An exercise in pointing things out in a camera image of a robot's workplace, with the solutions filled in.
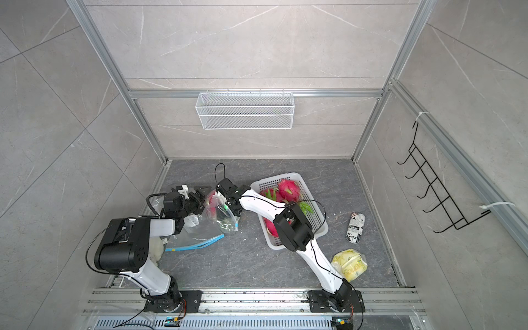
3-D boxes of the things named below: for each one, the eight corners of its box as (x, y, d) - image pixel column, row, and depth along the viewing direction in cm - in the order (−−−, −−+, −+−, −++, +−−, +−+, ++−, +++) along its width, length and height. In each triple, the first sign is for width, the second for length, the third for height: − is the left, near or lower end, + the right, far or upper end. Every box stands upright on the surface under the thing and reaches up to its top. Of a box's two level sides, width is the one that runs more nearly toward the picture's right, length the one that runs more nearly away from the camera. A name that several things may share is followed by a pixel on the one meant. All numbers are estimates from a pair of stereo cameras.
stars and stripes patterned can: (344, 241, 90) (347, 238, 87) (350, 214, 99) (353, 210, 96) (357, 247, 89) (360, 243, 86) (362, 219, 98) (365, 215, 94)
